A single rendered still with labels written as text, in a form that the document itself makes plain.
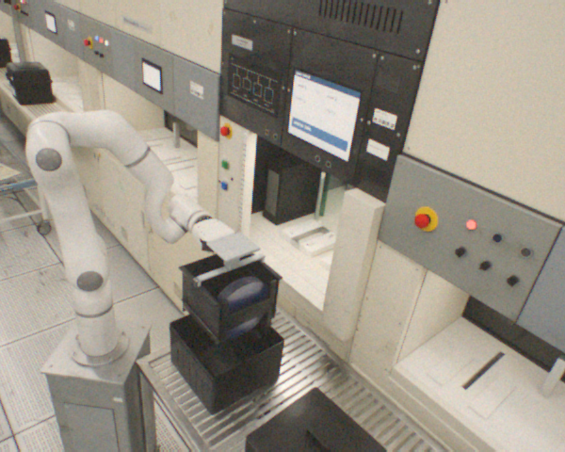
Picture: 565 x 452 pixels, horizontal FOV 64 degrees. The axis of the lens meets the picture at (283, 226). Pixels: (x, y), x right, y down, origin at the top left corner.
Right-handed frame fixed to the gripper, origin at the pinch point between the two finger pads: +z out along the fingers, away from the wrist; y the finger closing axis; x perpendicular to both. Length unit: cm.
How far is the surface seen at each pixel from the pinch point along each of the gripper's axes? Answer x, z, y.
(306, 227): -35, -39, -71
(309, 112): 32, -15, -38
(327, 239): -35, -26, -72
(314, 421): -39, 38, -5
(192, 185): -39, -109, -51
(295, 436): -39, 38, 3
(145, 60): 23, -130, -36
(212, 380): -33.5, 12.7, 13.7
